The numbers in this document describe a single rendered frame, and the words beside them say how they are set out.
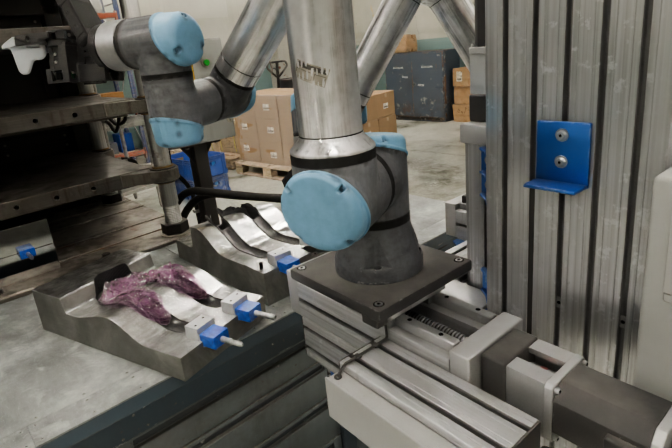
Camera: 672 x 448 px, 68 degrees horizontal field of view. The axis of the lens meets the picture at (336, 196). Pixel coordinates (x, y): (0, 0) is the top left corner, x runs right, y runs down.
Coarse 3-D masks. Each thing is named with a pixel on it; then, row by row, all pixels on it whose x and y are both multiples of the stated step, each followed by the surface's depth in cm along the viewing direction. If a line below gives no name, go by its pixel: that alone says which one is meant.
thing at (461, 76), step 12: (456, 72) 770; (468, 72) 754; (456, 84) 776; (468, 84) 760; (456, 96) 783; (468, 96) 768; (456, 108) 788; (468, 108) 771; (456, 120) 793; (468, 120) 776
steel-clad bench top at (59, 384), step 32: (416, 224) 167; (160, 256) 161; (0, 320) 130; (32, 320) 128; (0, 352) 115; (32, 352) 114; (64, 352) 112; (96, 352) 111; (0, 384) 103; (32, 384) 102; (64, 384) 101; (96, 384) 100; (128, 384) 99; (0, 416) 93; (32, 416) 93; (64, 416) 92; (96, 416) 91
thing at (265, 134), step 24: (264, 96) 541; (288, 96) 515; (240, 120) 584; (264, 120) 552; (288, 120) 526; (240, 144) 597; (264, 144) 564; (288, 144) 536; (240, 168) 594; (264, 168) 562; (288, 168) 540
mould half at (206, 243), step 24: (240, 216) 151; (264, 216) 153; (192, 240) 148; (216, 240) 140; (264, 240) 143; (216, 264) 140; (240, 264) 129; (264, 264) 126; (240, 288) 132; (264, 288) 122; (288, 288) 127
